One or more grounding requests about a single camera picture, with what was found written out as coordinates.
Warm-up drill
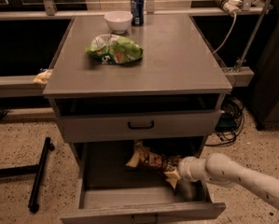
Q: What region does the blue soda can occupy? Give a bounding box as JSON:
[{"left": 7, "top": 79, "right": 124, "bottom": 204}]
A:
[{"left": 131, "top": 0, "right": 144, "bottom": 26}]

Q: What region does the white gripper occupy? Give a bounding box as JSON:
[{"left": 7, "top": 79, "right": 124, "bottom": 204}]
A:
[{"left": 164, "top": 157, "right": 209, "bottom": 189}]

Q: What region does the closed top drawer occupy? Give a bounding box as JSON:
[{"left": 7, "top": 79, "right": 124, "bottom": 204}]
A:
[{"left": 57, "top": 110, "right": 221, "bottom": 143}]

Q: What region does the green chip bag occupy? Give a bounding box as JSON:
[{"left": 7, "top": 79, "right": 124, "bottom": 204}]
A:
[{"left": 86, "top": 34, "right": 144, "bottom": 64}]

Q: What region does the black cable bundle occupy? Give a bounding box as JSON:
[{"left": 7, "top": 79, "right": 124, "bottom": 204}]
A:
[{"left": 204, "top": 96, "right": 245, "bottom": 147}]

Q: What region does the brown chip bag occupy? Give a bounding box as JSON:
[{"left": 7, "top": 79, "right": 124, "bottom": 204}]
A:
[{"left": 126, "top": 140, "right": 181, "bottom": 182}]

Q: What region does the grey metal drawer cabinet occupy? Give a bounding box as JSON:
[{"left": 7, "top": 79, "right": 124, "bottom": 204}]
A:
[{"left": 42, "top": 13, "right": 233, "bottom": 224}]

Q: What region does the white power cable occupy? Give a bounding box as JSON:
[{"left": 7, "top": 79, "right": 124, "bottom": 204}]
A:
[{"left": 211, "top": 12, "right": 238, "bottom": 56}]

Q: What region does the white bowl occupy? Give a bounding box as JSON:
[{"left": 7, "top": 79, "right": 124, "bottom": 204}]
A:
[{"left": 105, "top": 11, "right": 133, "bottom": 34}]

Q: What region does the grey metal rail frame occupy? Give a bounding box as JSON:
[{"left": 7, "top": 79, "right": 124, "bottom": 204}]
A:
[{"left": 0, "top": 0, "right": 273, "bottom": 97}]

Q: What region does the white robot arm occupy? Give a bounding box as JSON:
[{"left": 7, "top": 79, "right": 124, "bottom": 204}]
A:
[{"left": 163, "top": 153, "right": 279, "bottom": 210}]

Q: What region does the open middle drawer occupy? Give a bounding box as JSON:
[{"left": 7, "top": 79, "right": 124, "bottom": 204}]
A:
[{"left": 61, "top": 140, "right": 226, "bottom": 224}]

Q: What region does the black floor stand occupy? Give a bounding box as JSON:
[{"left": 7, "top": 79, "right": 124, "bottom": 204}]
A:
[{"left": 0, "top": 137, "right": 55, "bottom": 213}]

